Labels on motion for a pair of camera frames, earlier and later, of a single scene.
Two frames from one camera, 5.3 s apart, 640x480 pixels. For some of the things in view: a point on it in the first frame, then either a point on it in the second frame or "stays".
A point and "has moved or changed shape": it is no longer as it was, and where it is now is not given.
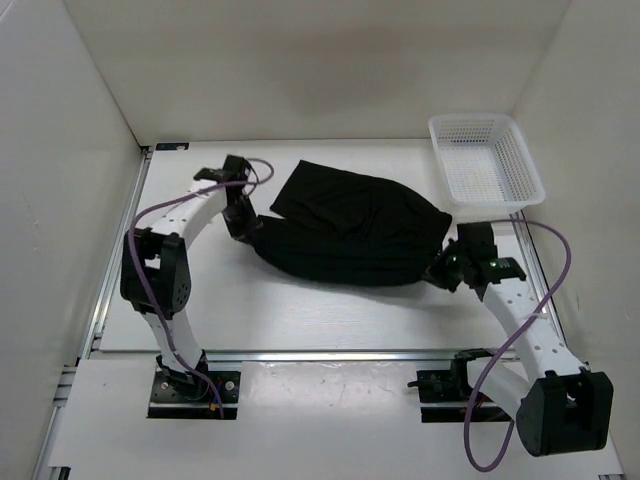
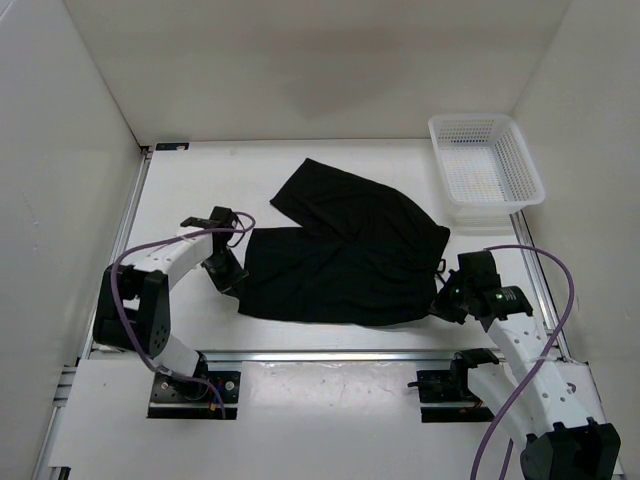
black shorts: [349, 229] has moved or changed shape
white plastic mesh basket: [486, 163] stays
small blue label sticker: [172, 146] stays
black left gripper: [247, 230] -> [226, 283]
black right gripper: [435, 273] -> [440, 306]
